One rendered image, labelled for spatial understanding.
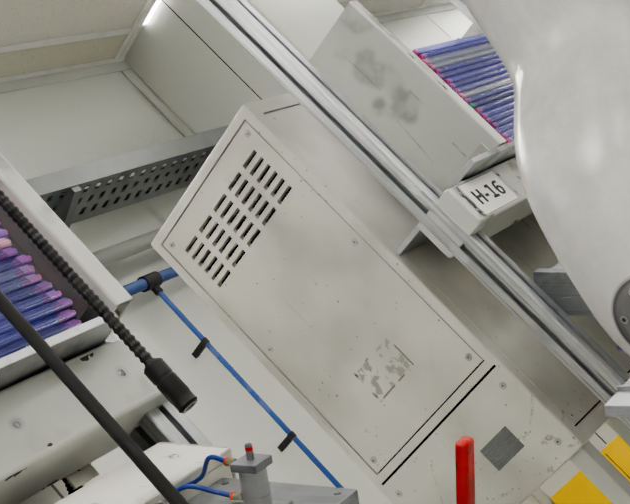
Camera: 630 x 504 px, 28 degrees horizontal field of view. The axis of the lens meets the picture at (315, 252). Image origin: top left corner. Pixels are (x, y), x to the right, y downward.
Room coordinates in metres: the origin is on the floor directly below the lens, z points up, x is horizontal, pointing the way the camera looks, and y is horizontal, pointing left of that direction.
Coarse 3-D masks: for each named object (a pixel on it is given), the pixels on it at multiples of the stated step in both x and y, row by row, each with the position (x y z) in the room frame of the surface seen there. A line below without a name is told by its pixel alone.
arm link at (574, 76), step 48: (480, 0) 0.71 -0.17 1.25; (528, 0) 0.69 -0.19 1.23; (576, 0) 0.69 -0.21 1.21; (624, 0) 0.70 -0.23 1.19; (528, 48) 0.71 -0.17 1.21; (576, 48) 0.69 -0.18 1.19; (624, 48) 0.68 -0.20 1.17; (528, 96) 0.70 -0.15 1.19; (576, 96) 0.67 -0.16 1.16; (624, 96) 0.66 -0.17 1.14; (528, 144) 0.68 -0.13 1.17; (576, 144) 0.66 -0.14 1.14; (624, 144) 0.65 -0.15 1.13; (528, 192) 0.69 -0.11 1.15; (576, 192) 0.66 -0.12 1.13; (624, 192) 0.65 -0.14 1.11; (576, 240) 0.67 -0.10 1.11; (624, 240) 0.65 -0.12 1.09; (576, 288) 0.69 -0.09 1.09; (624, 288) 0.66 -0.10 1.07; (624, 336) 0.68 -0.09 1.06
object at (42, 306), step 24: (0, 240) 1.04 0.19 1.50; (0, 264) 1.02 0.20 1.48; (24, 264) 1.05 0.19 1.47; (0, 288) 1.01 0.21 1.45; (24, 288) 1.03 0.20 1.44; (48, 288) 1.04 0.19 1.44; (0, 312) 0.99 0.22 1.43; (24, 312) 1.01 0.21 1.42; (48, 312) 1.03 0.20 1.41; (72, 312) 1.05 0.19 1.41; (0, 336) 0.98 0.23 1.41; (48, 336) 1.01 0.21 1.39
